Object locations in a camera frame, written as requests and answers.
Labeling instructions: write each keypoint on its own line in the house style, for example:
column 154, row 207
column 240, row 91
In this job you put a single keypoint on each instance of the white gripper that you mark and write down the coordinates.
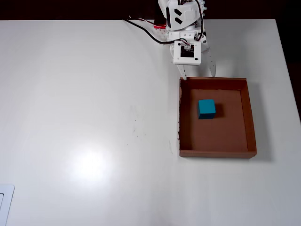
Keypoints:
column 209, row 61

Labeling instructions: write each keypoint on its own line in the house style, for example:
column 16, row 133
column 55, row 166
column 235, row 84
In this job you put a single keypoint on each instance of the blue cube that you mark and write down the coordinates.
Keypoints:
column 206, row 108

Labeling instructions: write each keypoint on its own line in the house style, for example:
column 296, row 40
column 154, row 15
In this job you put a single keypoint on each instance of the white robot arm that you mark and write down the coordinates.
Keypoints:
column 185, row 14

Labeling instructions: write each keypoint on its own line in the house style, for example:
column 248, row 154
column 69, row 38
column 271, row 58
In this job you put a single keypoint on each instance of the brown cardboard box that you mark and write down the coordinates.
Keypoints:
column 211, row 136

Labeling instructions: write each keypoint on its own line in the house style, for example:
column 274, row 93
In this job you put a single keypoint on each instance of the red black table clamp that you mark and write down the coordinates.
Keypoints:
column 160, row 24

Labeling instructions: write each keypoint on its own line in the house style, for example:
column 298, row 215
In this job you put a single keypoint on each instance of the white flat device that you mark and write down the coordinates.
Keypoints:
column 7, row 204

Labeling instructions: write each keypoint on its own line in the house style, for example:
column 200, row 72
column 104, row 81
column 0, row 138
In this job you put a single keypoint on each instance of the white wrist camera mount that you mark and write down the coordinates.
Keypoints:
column 188, row 53

